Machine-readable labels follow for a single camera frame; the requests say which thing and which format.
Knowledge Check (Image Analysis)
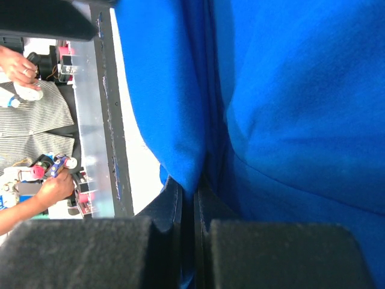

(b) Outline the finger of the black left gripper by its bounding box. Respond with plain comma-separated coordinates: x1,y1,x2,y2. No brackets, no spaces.
1,1,97,41

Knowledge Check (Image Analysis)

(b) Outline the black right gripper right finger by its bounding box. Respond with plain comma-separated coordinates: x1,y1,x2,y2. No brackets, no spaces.
194,178,375,288

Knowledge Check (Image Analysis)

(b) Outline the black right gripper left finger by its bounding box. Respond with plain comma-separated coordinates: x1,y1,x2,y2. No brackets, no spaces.
1,179,183,288

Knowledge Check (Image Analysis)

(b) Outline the blue printed t shirt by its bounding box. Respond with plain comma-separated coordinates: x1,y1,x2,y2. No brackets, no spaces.
115,1,384,288

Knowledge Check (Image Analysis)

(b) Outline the operator forearm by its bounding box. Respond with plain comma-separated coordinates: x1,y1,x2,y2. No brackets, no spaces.
0,196,47,235

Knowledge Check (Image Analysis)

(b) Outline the operator hand upper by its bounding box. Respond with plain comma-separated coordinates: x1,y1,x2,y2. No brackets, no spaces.
1,46,41,90

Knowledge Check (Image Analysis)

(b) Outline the operator hand lower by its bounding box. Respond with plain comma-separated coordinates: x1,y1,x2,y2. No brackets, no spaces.
34,169,75,212

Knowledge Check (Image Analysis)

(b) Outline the grey striped shirt operator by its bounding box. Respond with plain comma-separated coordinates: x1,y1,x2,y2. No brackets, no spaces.
1,81,75,174

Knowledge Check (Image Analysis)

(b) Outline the aluminium frame rail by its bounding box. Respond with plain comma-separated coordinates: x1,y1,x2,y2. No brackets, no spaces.
70,41,115,218

